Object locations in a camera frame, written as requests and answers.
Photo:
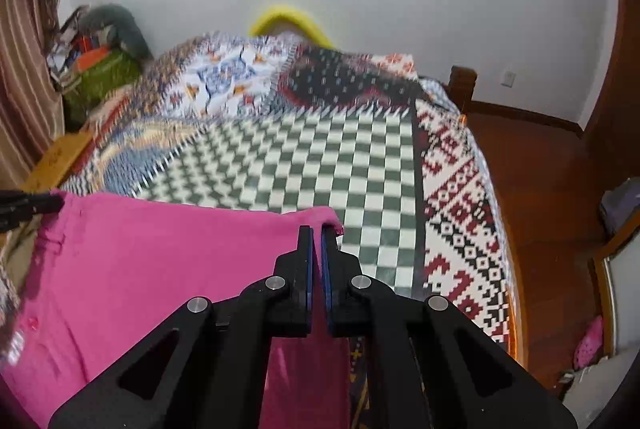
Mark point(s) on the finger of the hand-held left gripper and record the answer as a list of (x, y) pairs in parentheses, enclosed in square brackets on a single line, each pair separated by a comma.
[(12, 221), (40, 202)]

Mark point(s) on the wooden bed frame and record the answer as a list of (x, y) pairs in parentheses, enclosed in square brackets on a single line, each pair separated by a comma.
[(462, 86)]

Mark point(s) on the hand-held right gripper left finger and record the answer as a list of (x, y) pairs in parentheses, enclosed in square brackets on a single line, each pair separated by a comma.
[(310, 281)]

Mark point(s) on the pink pants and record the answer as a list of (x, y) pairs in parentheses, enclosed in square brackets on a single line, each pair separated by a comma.
[(150, 249)]

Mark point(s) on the white wall socket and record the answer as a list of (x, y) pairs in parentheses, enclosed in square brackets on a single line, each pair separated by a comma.
[(508, 77)]

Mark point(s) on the pile of clothes and bags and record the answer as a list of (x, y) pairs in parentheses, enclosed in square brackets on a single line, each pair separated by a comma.
[(65, 54)]

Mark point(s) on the purple cloth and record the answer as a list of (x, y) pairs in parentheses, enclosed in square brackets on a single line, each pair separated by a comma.
[(620, 204)]

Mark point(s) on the wooden chair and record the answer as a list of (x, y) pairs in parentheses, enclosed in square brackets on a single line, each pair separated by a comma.
[(617, 289)]

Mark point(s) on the pink slipper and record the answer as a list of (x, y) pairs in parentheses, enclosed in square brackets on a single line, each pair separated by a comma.
[(589, 343)]

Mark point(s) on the patchwork printed blanket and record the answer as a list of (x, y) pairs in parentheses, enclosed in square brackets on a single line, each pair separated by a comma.
[(325, 159)]

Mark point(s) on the striped brown curtain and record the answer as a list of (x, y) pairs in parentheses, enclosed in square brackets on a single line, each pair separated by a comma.
[(25, 59)]

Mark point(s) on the light wooden bedside table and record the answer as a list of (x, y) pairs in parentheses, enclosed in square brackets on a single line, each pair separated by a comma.
[(55, 159)]

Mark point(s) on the green patterned bag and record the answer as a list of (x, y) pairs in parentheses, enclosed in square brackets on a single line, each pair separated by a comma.
[(100, 79)]

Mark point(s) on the yellow foam tube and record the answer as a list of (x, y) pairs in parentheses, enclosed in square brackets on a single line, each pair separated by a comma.
[(285, 14)]

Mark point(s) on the orange box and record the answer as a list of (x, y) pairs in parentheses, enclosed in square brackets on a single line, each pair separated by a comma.
[(92, 58)]

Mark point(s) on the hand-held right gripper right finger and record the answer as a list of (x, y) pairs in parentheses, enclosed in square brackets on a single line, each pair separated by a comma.
[(327, 281)]

